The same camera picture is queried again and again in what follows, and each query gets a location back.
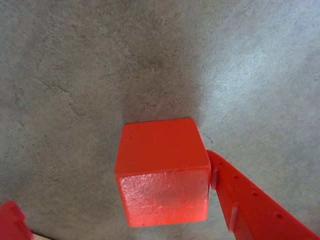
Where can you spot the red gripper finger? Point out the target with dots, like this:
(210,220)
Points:
(250,212)
(12,222)

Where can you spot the red cube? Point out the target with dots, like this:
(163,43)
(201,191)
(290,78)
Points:
(162,175)

